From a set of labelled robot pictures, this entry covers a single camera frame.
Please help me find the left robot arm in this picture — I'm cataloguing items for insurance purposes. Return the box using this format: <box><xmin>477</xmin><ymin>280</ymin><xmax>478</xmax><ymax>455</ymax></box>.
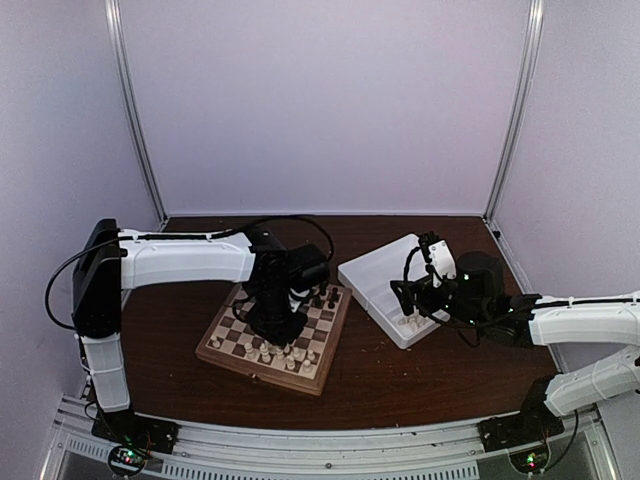
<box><xmin>44</xmin><ymin>217</ymin><xmax>335</xmax><ymax>444</ymax></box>

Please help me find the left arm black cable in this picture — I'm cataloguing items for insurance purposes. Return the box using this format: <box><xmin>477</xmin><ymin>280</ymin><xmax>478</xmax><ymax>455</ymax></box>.
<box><xmin>43</xmin><ymin>214</ymin><xmax>335</xmax><ymax>331</ymax></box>

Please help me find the pile of white chess pieces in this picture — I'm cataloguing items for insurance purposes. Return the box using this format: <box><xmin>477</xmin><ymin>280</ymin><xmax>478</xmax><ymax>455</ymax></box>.
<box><xmin>398</xmin><ymin>315</ymin><xmax>422</xmax><ymax>332</ymax></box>

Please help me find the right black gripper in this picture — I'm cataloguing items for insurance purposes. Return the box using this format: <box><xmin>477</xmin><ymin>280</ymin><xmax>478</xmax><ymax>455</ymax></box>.
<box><xmin>391</xmin><ymin>266</ymin><xmax>486</xmax><ymax>332</ymax></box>

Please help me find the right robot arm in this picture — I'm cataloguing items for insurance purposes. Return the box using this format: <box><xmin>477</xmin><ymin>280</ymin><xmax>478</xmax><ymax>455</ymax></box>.
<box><xmin>390</xmin><ymin>251</ymin><xmax>639</xmax><ymax>442</ymax></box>

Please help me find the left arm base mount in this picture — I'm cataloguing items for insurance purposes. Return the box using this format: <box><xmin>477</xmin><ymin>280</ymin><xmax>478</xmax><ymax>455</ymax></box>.
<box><xmin>91</xmin><ymin>407</ymin><xmax>179</xmax><ymax>454</ymax></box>

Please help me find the white tall piece carried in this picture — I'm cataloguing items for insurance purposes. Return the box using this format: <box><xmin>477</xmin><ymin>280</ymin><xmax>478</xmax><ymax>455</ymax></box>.
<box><xmin>259</xmin><ymin>344</ymin><xmax>271</xmax><ymax>364</ymax></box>

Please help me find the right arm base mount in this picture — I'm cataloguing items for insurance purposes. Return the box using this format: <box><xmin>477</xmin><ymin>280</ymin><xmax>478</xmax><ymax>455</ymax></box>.
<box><xmin>477</xmin><ymin>376</ymin><xmax>564</xmax><ymax>452</ymax></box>

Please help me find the wooden chess board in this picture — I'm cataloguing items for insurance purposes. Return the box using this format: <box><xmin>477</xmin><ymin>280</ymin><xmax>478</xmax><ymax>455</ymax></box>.
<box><xmin>194</xmin><ymin>282</ymin><xmax>352</xmax><ymax>397</ymax></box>

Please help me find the front aluminium rail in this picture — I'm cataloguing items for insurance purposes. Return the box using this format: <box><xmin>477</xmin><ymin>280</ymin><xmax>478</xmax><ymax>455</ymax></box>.
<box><xmin>35</xmin><ymin>396</ymin><xmax>622</xmax><ymax>479</ymax></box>

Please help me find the white plastic tray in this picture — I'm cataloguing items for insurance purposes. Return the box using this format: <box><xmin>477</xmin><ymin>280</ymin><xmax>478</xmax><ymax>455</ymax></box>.
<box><xmin>338</xmin><ymin>234</ymin><xmax>450</xmax><ymax>350</ymax></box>

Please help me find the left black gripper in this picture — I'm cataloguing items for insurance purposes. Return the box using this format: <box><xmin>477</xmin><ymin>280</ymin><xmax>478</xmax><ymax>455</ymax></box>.
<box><xmin>244</xmin><ymin>284</ymin><xmax>308</xmax><ymax>349</ymax></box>

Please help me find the right aluminium frame post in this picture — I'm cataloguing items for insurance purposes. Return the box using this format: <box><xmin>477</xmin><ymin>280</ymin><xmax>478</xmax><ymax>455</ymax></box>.
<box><xmin>483</xmin><ymin>0</ymin><xmax>545</xmax><ymax>224</ymax></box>

